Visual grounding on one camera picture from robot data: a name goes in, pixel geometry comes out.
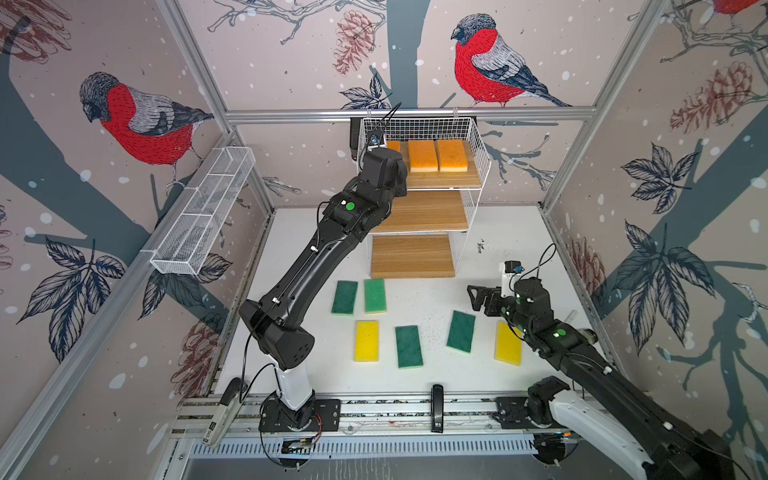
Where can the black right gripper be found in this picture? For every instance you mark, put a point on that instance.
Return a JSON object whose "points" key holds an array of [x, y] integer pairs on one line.
{"points": [[491, 295]]}

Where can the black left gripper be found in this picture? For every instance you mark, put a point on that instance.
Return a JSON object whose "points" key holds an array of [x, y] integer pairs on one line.
{"points": [[400, 186]]}

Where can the dark green sponge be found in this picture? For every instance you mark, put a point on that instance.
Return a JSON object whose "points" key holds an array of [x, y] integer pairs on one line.
{"points": [[409, 354], [344, 298], [461, 332]]}

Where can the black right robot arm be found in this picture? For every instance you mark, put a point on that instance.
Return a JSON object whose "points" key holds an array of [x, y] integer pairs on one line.
{"points": [[594, 400]]}

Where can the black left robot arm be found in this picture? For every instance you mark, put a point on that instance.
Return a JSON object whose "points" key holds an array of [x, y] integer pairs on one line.
{"points": [[275, 320]]}

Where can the black box behind shelf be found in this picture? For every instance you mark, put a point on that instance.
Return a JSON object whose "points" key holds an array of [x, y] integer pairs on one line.
{"points": [[354, 137]]}

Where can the top wooden shelf board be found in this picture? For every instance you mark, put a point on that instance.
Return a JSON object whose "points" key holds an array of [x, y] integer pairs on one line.
{"points": [[439, 180]]}

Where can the bottom wooden shelf board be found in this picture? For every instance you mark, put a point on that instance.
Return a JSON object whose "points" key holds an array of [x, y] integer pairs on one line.
{"points": [[412, 256]]}

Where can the yellow sponge right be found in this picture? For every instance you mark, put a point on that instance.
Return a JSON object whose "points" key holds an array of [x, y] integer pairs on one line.
{"points": [[508, 345]]}

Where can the yellow sponge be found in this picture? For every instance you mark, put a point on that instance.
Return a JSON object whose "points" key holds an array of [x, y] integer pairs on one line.
{"points": [[508, 345], [366, 345]]}

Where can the light green sponge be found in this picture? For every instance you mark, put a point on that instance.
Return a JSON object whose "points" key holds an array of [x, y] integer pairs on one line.
{"points": [[375, 296]]}

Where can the yellow sponge left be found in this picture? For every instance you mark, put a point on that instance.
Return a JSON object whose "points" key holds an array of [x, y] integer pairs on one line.
{"points": [[366, 345]]}

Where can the white grey handheld tool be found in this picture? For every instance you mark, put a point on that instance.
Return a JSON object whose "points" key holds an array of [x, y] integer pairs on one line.
{"points": [[227, 409]]}

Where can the white wire three-tier shelf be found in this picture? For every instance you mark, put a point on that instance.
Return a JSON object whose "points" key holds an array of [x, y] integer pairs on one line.
{"points": [[437, 128]]}

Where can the black handle on rail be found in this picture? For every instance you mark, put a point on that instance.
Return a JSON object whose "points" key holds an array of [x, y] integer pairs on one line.
{"points": [[437, 409]]}

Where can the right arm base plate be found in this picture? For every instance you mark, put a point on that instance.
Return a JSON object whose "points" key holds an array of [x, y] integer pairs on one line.
{"points": [[513, 413]]}

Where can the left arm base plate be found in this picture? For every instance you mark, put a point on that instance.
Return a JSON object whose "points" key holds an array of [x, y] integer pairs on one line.
{"points": [[316, 415]]}

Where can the white wire wall basket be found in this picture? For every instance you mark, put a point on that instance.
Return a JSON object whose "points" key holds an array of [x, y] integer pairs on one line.
{"points": [[193, 233]]}

